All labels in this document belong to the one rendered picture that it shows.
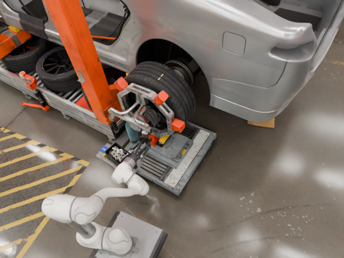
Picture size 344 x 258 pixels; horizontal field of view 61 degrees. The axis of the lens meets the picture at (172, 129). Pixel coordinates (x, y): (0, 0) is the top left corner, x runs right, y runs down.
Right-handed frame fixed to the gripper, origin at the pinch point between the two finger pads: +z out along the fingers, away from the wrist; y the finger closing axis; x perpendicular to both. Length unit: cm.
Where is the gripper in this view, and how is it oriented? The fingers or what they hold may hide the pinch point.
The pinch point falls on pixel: (146, 141)
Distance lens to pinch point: 233.1
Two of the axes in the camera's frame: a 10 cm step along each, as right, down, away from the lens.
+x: -0.7, -6.1, -7.9
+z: 5.4, -6.9, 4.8
